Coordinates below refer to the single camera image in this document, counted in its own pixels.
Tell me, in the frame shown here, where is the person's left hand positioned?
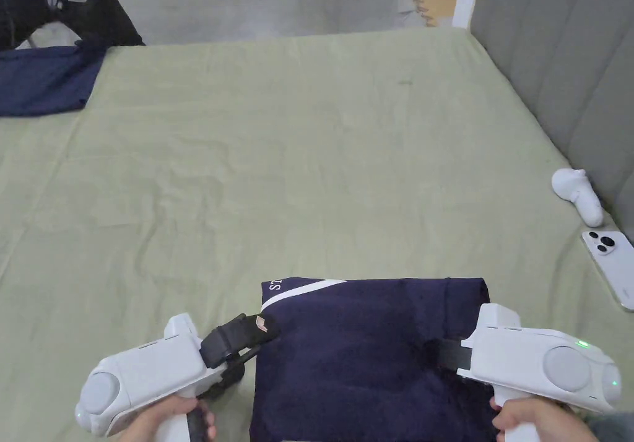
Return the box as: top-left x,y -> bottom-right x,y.
116,394 -> 217,442

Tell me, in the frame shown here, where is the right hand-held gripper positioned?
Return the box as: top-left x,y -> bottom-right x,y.
428,303 -> 623,414

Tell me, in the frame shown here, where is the person's right hand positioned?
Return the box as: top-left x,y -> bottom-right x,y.
489,395 -> 596,442

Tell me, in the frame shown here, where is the bed with pale green sheet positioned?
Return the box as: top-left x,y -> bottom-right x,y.
0,28 -> 634,442

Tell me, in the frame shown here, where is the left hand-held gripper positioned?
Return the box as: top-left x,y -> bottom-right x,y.
75,313 -> 279,438

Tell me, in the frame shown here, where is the plain dark blue garment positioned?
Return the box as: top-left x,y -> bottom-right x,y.
0,40 -> 108,118

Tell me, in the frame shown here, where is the white phone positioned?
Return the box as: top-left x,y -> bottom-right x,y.
580,230 -> 634,313

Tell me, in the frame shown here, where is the dark blue shirt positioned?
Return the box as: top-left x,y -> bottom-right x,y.
247,277 -> 502,442

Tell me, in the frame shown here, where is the grey padded headboard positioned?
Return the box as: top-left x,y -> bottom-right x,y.
467,0 -> 634,251

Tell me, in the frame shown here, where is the white hand controller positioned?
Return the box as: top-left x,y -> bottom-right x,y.
552,167 -> 605,228

